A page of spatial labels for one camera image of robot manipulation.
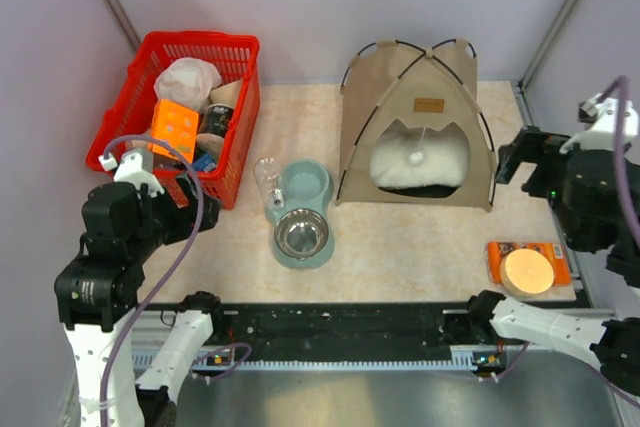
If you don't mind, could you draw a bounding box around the blue snack packet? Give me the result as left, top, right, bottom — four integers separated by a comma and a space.
192, 153, 217, 173

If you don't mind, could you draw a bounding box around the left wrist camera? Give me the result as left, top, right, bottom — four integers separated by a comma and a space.
99, 148, 165, 198

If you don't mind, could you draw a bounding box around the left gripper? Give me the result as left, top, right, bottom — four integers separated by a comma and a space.
127, 169, 221, 259

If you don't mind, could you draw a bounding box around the pink white plastic bag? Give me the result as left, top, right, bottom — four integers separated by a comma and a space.
154, 57, 222, 112

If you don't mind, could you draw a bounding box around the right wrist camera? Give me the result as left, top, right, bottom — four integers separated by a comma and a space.
559, 95, 639, 154

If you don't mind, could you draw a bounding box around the brown paper cone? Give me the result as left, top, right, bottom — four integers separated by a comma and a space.
209, 79, 243, 108

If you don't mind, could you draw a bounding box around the grey-green double pet bowl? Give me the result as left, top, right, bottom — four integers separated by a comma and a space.
264, 159, 335, 270

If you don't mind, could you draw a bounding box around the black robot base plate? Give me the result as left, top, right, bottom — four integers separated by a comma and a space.
205, 302, 506, 363

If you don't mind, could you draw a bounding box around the beige fabric pet tent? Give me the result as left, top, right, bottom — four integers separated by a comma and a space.
336, 38, 497, 211

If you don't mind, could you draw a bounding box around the clear plastic bottle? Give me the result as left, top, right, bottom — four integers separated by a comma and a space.
253, 157, 285, 209

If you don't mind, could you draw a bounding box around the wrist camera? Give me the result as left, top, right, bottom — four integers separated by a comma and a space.
99, 148, 165, 198
559, 95, 639, 154

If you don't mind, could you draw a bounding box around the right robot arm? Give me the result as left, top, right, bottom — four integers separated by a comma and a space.
466, 127, 639, 396

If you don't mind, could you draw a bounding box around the black instant noodle cup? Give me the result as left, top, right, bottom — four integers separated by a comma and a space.
198, 103, 235, 138

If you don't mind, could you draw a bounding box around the red plastic basket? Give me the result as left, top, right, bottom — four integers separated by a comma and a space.
85, 31, 261, 210

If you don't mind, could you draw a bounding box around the white pompom toy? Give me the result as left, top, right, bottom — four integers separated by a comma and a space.
408, 128, 426, 166

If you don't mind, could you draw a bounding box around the black tent pole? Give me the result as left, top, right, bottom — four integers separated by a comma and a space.
389, 38, 497, 211
340, 38, 481, 157

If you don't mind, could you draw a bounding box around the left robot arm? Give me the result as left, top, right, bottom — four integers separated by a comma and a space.
54, 176, 227, 426

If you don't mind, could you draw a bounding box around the orange cardboard box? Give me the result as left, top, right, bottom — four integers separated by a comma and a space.
150, 99, 200, 162

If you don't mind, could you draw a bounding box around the steel bowl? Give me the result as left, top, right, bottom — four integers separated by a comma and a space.
274, 208, 329, 260

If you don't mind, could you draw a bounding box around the white fluffy cushion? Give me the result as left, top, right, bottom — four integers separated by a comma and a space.
370, 124, 470, 189

